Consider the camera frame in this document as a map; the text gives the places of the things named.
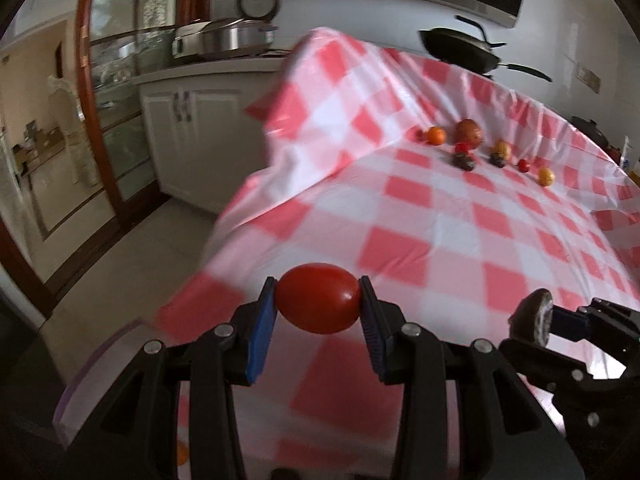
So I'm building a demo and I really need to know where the steel electric pan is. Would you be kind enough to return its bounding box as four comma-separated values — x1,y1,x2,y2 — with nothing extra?
171,16,279,63

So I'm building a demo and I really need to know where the black wok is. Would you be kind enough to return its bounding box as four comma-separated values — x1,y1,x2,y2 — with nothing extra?
417,15,553,83

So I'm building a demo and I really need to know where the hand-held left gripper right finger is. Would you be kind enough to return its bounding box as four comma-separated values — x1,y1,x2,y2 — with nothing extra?
357,275,584,480

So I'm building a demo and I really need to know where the dark cooking pot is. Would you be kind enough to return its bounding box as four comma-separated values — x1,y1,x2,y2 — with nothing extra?
570,115,611,148

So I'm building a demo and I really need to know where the white kitchen cabinet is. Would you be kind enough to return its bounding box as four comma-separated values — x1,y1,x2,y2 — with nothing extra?
132,55,291,216

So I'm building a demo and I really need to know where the red brown pomegranate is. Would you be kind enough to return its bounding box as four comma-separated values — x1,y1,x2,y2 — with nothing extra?
454,118,484,148

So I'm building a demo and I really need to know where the wall socket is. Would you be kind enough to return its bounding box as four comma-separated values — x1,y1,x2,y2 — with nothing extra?
577,62,601,93

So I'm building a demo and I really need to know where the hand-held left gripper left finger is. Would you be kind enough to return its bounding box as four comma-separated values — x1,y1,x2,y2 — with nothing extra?
65,276,279,480

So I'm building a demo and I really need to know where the red white checked tablecloth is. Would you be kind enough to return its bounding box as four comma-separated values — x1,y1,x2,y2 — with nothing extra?
155,25,640,480

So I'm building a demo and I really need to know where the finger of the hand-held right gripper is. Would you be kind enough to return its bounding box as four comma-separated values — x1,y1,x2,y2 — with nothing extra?
550,297,640,362
499,340,627,397

